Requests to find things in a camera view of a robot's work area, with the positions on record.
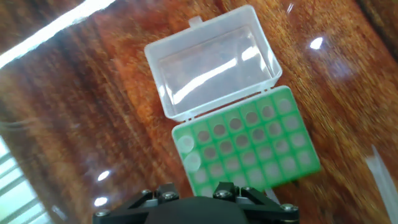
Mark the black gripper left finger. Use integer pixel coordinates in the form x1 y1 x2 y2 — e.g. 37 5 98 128
91 182 180 224

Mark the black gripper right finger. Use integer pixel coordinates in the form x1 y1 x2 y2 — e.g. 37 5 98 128
213 181 300 224

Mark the green clear pipette tip box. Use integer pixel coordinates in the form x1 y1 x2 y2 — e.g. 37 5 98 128
144 4 322 198

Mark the glossy brown wooden board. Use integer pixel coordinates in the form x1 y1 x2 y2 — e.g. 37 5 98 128
0 0 398 224

